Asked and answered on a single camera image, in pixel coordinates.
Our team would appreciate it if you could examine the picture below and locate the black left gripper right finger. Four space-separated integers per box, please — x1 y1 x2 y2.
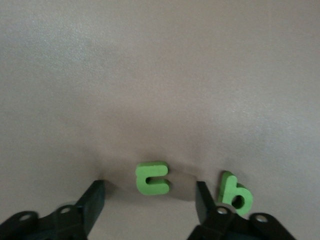
187 181 298 240

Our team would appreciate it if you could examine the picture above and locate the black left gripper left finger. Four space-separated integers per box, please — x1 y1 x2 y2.
0 179 106 240

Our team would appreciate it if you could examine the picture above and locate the green small letter b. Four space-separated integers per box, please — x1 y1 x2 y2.
217 171 254 217

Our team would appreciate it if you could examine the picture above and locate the green letter u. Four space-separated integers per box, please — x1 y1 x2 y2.
135 161 170 196

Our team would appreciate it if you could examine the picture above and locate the brown table mat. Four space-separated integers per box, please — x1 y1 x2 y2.
0 0 320 240

